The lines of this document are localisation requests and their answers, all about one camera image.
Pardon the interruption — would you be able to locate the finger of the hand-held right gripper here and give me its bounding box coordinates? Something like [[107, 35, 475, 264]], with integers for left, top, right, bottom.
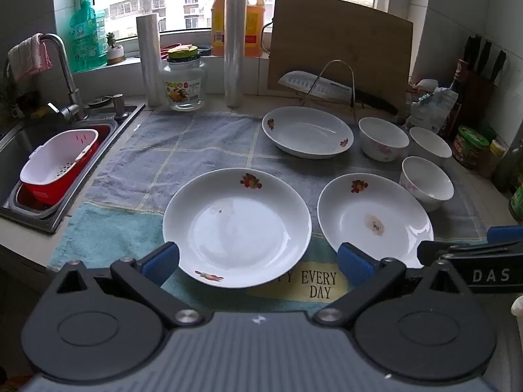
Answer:
[[486, 225, 523, 246], [417, 240, 523, 295]]

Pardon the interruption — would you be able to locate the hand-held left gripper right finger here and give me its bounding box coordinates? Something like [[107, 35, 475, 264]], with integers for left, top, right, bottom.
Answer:
[[314, 242, 475, 328]]

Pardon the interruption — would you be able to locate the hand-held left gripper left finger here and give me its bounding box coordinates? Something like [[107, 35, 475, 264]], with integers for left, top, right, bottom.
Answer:
[[48, 242, 214, 330]]

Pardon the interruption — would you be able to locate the stained white floral plate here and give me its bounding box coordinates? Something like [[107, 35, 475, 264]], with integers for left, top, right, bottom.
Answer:
[[317, 173, 434, 269]]

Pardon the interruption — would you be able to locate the large white floral plate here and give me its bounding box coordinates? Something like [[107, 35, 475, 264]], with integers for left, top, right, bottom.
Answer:
[[162, 168, 313, 289]]

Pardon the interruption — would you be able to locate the white floral bowl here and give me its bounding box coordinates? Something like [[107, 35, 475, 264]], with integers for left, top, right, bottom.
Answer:
[[399, 156, 455, 212], [409, 126, 453, 168], [358, 117, 410, 162]]

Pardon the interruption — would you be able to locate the deep white floral plate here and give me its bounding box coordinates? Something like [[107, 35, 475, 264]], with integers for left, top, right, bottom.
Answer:
[[261, 106, 355, 160]]

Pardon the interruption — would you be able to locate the green-labelled bottle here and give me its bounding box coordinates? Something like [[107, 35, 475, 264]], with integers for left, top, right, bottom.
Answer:
[[508, 186, 523, 222]]

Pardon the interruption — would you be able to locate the teal printed towel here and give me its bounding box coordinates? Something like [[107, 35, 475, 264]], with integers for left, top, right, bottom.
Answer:
[[48, 202, 434, 317]]

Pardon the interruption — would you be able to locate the dark glass bottle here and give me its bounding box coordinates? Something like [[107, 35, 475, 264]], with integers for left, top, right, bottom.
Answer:
[[491, 137, 523, 196]]

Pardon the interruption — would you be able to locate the green-lidded jar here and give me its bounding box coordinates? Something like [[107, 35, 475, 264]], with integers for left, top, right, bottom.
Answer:
[[451, 125, 490, 171]]

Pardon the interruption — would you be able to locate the steel sink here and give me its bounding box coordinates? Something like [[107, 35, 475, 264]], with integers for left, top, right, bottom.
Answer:
[[0, 102, 146, 236]]

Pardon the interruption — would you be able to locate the grey checked towel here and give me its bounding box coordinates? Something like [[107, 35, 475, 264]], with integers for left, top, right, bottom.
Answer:
[[84, 110, 487, 241]]

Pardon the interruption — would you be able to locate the white red sink colander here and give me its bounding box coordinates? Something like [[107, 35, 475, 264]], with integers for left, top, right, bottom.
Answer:
[[24, 137, 101, 207]]

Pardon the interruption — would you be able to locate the brown knife block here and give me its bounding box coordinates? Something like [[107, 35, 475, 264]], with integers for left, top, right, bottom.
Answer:
[[460, 69, 498, 132]]

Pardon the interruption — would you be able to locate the white printed bag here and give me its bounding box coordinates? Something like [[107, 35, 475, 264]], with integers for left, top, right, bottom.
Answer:
[[406, 86, 460, 135]]

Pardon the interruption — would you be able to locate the white colander basket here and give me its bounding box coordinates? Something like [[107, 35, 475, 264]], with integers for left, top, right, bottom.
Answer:
[[20, 128, 100, 185]]

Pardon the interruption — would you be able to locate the dark sauce bottle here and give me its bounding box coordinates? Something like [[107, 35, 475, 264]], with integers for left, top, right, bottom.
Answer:
[[443, 59, 470, 139]]

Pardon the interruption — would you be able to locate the glass jar yellow lid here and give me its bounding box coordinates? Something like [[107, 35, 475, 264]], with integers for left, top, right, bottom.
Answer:
[[162, 45, 208, 112]]

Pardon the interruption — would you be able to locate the plastic bag roll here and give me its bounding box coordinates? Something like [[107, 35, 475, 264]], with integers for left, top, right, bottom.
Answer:
[[136, 12, 167, 107]]

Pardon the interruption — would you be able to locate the steel faucet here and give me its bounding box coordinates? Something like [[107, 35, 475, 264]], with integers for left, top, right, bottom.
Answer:
[[39, 33, 90, 122]]

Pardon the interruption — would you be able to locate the red container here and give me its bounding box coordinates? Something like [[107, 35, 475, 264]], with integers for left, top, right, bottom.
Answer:
[[159, 42, 184, 60]]

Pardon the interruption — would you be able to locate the small potted plant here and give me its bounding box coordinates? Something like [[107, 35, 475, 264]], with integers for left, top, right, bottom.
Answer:
[[105, 32, 126, 66]]

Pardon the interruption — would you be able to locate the wooden cutting board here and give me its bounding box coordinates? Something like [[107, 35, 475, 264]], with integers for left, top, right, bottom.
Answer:
[[267, 0, 414, 112]]

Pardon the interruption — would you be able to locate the tall cling film roll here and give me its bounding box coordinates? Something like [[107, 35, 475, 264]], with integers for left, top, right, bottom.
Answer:
[[223, 0, 248, 109]]

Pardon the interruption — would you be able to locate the green dish soap bottle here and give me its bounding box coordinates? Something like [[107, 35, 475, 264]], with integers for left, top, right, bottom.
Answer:
[[68, 0, 108, 71]]

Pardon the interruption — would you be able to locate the pink white cloth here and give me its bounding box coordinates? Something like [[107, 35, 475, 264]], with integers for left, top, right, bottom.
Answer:
[[7, 35, 54, 83]]

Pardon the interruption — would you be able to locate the orange cooking oil bottle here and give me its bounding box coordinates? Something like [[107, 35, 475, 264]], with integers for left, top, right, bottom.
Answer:
[[211, 0, 265, 58]]

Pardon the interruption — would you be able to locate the black knife handle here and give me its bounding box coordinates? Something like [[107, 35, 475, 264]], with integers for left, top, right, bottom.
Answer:
[[463, 35, 481, 76], [489, 50, 508, 85], [477, 40, 493, 76]]

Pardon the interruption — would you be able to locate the black-handled kitchen knife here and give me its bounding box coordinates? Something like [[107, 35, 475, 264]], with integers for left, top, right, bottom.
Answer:
[[278, 71, 399, 116]]

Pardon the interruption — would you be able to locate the metal wire rack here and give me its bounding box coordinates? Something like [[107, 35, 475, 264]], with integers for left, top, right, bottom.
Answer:
[[300, 60, 356, 111]]

